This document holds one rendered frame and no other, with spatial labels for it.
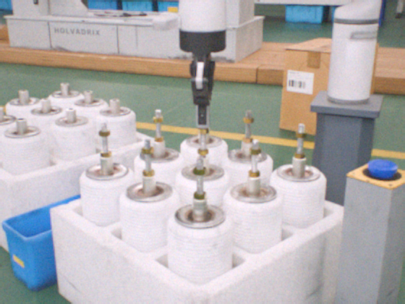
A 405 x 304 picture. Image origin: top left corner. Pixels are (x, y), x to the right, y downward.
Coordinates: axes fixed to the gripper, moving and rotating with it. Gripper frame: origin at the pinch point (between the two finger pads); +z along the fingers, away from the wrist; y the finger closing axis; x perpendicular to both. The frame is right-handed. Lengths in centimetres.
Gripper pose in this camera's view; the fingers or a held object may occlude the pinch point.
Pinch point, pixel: (202, 115)
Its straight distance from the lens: 89.5
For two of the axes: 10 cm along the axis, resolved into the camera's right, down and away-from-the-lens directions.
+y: 1.0, -3.5, 9.3
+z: 0.1, 9.4, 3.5
